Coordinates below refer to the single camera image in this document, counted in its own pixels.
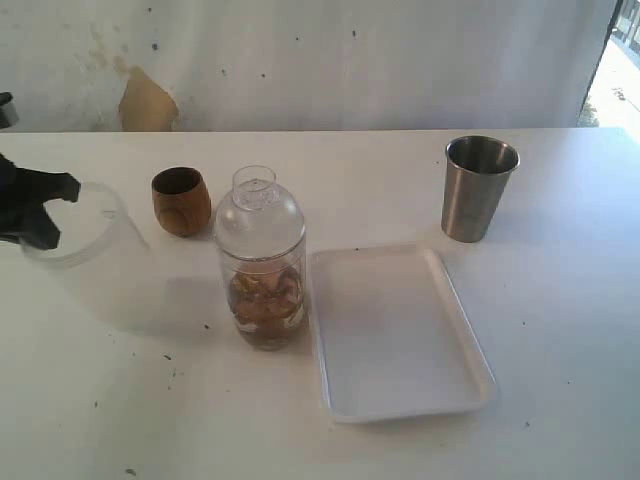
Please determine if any clear plastic dome lid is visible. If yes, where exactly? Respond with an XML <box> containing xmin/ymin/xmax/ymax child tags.
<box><xmin>214</xmin><ymin>165</ymin><xmax>306</xmax><ymax>261</ymax></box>

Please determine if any clear plastic jar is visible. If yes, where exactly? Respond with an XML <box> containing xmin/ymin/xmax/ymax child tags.
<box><xmin>220</xmin><ymin>239</ymin><xmax>307</xmax><ymax>350</ymax></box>

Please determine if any brown wooden blocks pile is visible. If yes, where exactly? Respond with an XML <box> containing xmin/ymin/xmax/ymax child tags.
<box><xmin>227</xmin><ymin>266</ymin><xmax>305</xmax><ymax>350</ymax></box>

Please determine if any stainless steel tumbler cup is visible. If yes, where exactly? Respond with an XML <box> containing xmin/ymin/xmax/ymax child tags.
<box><xmin>441</xmin><ymin>135</ymin><xmax>520</xmax><ymax>243</ymax></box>

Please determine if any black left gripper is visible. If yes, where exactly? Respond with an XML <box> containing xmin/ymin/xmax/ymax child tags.
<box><xmin>1</xmin><ymin>155</ymin><xmax>81</xmax><ymax>249</ymax></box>

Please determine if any clear plastic cap cup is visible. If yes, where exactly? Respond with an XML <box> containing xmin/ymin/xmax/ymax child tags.
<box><xmin>20</xmin><ymin>182</ymin><xmax>172</xmax><ymax>336</ymax></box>

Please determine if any round brown wooden cup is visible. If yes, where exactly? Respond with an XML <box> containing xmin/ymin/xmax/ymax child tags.
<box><xmin>151</xmin><ymin>166</ymin><xmax>212</xmax><ymax>237</ymax></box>

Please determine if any white rectangular plastic tray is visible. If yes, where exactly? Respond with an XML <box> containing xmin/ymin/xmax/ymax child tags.
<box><xmin>308</xmin><ymin>245</ymin><xmax>497</xmax><ymax>424</ymax></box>

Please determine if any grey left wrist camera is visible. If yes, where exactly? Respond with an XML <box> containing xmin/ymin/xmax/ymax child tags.
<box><xmin>0</xmin><ymin>92</ymin><xmax>19</xmax><ymax>130</ymax></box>

